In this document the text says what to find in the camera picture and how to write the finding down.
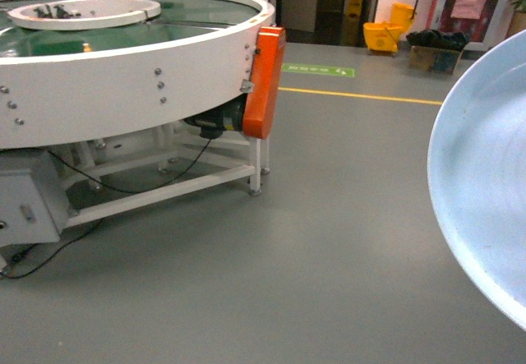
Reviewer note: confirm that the light blue round tray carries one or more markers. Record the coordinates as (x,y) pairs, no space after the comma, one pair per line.
(476,175)

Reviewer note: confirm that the orange motor cover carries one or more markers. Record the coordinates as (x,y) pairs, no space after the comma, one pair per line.
(260,106)

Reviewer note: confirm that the black electric motor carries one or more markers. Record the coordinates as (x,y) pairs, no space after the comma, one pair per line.
(214,122)

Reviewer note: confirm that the green floor sticker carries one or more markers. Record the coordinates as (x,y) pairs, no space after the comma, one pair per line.
(318,70)

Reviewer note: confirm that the yellow wet floor sign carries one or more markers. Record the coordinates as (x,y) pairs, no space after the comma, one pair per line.
(351,22)

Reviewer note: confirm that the yellow mop bucket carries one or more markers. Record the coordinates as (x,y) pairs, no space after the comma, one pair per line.
(384,36)

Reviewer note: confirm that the white round conveyor machine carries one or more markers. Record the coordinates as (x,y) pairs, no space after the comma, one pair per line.
(104,87)

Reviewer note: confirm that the cardboard box with black bags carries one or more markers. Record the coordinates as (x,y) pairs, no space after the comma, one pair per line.
(436,51)

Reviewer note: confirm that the grey electrical box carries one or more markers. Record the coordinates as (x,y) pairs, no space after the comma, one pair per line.
(34,206)

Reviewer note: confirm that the blue mop handle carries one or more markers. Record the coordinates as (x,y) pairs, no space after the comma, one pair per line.
(415,7)

